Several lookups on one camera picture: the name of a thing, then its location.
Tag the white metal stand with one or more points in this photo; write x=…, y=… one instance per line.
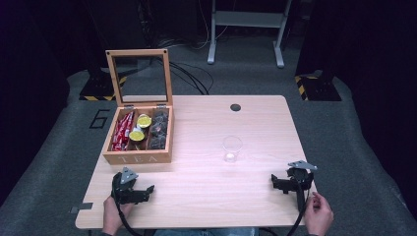
x=247, y=19

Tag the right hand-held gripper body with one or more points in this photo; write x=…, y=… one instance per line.
x=300, y=177

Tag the yellow lidded capsule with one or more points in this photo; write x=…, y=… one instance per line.
x=136, y=135
x=144, y=121

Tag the bundle of red sachets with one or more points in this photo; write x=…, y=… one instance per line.
x=122, y=132

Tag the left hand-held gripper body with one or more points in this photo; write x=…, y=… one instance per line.
x=123, y=190

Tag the grey tape strip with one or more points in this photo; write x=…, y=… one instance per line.
x=82, y=207

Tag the person's right hand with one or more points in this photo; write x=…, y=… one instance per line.
x=319, y=214

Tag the clear plastic cup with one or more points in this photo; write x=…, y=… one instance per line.
x=232, y=147

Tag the person's left hand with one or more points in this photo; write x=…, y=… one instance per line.
x=113, y=214

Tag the wooden tea box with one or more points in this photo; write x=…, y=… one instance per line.
x=137, y=158

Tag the dark tea bag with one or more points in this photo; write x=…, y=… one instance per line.
x=157, y=143
x=161, y=116
x=158, y=129

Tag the black striped stand base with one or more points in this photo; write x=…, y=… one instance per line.
x=316, y=88
x=98, y=87

